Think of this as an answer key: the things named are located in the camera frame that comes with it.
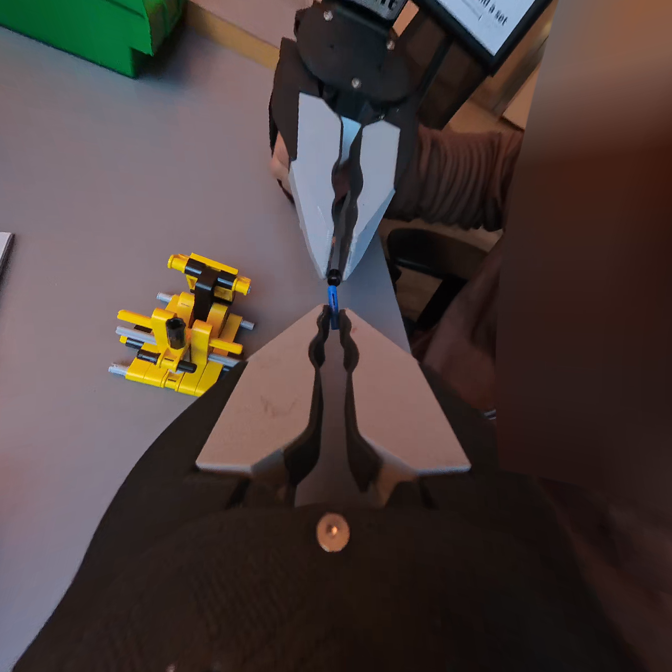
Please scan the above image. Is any green plastic bin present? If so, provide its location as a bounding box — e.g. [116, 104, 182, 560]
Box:
[0, 0, 187, 79]

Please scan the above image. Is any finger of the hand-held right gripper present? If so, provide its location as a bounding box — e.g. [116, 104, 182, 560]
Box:
[289, 92, 354, 280]
[336, 120, 404, 276]

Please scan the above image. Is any black office chair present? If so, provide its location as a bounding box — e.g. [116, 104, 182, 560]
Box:
[387, 228, 491, 337]

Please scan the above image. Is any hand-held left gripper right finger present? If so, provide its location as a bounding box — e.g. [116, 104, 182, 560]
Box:
[338, 309, 472, 509]

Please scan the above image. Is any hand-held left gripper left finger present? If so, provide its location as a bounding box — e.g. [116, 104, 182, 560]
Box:
[196, 304, 331, 491]

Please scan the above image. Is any yellow lego model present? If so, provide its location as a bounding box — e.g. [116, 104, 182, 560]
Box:
[108, 252, 256, 398]

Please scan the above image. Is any person's right forearm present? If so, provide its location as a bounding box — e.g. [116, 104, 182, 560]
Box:
[388, 125, 526, 232]

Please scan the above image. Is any person's right hand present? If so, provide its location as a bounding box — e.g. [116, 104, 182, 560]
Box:
[269, 142, 299, 204]

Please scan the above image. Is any person's torso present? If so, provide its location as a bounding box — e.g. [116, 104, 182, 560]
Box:
[409, 247, 672, 672]

